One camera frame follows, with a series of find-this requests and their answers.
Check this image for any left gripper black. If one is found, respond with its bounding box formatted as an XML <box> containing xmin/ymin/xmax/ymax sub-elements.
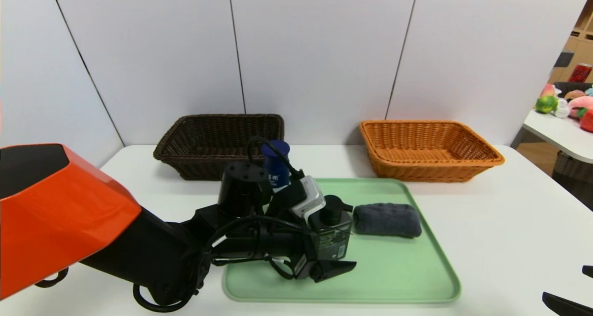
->
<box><xmin>257</xmin><ymin>223</ymin><xmax>357</xmax><ymax>283</ymax></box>

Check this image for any black pump dispenser bottle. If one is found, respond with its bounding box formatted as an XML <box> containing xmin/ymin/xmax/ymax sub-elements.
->
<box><xmin>308</xmin><ymin>195</ymin><xmax>353</xmax><ymax>261</ymax></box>

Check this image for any dark grey towel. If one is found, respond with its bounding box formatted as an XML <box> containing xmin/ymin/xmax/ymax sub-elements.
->
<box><xmin>353</xmin><ymin>202</ymin><xmax>423</xmax><ymax>239</ymax></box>

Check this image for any white bottle with blue cap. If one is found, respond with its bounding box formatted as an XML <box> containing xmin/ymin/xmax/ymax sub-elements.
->
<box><xmin>261</xmin><ymin>139</ymin><xmax>291</xmax><ymax>189</ymax></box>

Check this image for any orange wicker basket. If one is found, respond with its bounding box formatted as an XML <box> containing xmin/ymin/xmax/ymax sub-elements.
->
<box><xmin>360</xmin><ymin>120</ymin><xmax>505</xmax><ymax>183</ymax></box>

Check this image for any dark brown wicker basket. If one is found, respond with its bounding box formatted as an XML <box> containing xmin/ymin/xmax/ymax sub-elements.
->
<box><xmin>153</xmin><ymin>114</ymin><xmax>285</xmax><ymax>181</ymax></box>

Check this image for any dark woven storage basket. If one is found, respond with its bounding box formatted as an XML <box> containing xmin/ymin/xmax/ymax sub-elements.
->
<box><xmin>551</xmin><ymin>151</ymin><xmax>593</xmax><ymax>183</ymax></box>

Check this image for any black shallow basket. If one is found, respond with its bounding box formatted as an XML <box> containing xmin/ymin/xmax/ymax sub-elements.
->
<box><xmin>554</xmin><ymin>82</ymin><xmax>593</xmax><ymax>98</ymax></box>

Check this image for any light green plastic tray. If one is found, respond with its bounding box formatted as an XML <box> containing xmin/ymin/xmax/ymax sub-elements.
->
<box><xmin>222</xmin><ymin>177</ymin><xmax>462</xmax><ymax>303</ymax></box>

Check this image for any white side table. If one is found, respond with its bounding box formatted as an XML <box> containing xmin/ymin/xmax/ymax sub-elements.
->
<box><xmin>523</xmin><ymin>109</ymin><xmax>593</xmax><ymax>164</ymax></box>

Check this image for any green plush toy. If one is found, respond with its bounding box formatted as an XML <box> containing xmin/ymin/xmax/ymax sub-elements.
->
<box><xmin>535</xmin><ymin>95</ymin><xmax>558</xmax><ymax>114</ymax></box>

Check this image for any red plush toy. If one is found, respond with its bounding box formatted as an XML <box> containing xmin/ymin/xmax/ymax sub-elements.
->
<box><xmin>578</xmin><ymin>107</ymin><xmax>593</xmax><ymax>133</ymax></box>

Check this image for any large pink plush toy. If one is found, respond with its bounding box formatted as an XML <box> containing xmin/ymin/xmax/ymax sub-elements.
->
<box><xmin>568</xmin><ymin>96</ymin><xmax>593</xmax><ymax>118</ymax></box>

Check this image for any red drink can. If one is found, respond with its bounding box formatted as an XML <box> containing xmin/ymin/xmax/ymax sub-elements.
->
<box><xmin>568</xmin><ymin>63</ymin><xmax>593</xmax><ymax>83</ymax></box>

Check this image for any wooden shelf unit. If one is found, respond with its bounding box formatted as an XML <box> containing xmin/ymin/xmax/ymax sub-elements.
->
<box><xmin>548</xmin><ymin>0</ymin><xmax>593</xmax><ymax>84</ymax></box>

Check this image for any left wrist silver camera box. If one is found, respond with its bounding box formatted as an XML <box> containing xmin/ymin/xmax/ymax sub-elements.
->
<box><xmin>290</xmin><ymin>176</ymin><xmax>327</xmax><ymax>221</ymax></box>

